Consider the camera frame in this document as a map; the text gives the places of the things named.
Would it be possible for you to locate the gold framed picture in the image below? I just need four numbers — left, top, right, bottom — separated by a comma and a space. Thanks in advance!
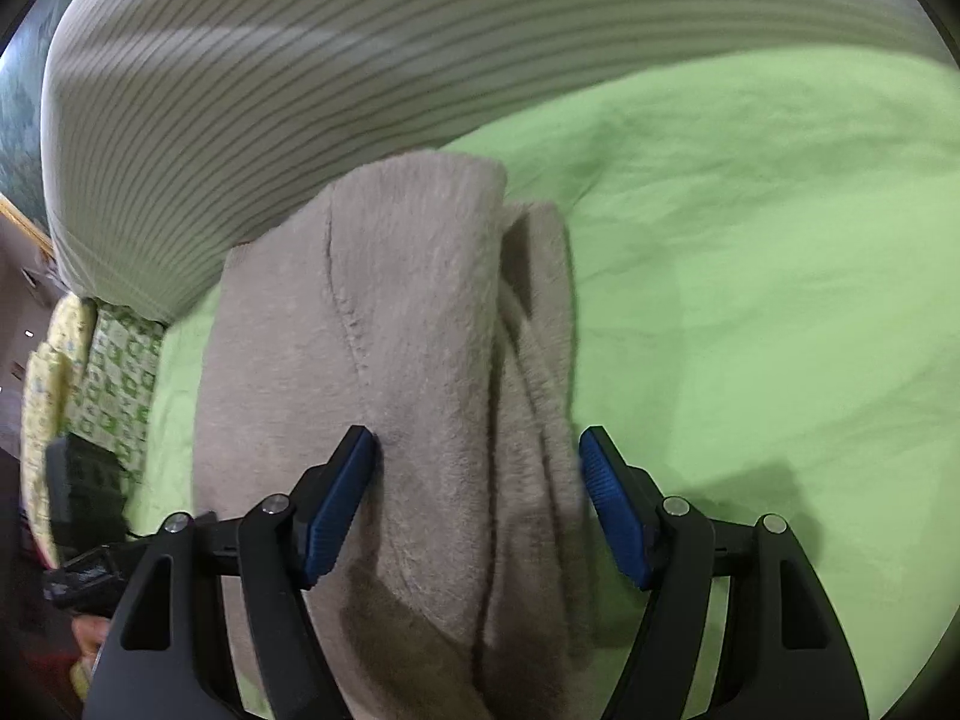
2, 0, 71, 252

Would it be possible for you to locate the yellow patterned blanket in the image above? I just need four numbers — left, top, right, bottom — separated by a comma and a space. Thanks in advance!
20, 293, 96, 567

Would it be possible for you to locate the left hand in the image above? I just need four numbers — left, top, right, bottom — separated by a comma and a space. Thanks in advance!
71, 614, 110, 678

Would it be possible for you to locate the green checkered cushion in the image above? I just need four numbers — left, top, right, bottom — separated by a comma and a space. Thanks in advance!
65, 302, 166, 476

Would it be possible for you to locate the beige knit sweater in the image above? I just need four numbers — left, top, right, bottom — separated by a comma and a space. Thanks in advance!
194, 151, 590, 718

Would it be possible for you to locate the green bed sheet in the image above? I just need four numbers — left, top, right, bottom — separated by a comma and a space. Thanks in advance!
128, 47, 958, 718

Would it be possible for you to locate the striped white pillow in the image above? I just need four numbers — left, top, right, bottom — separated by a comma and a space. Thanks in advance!
41, 0, 950, 321

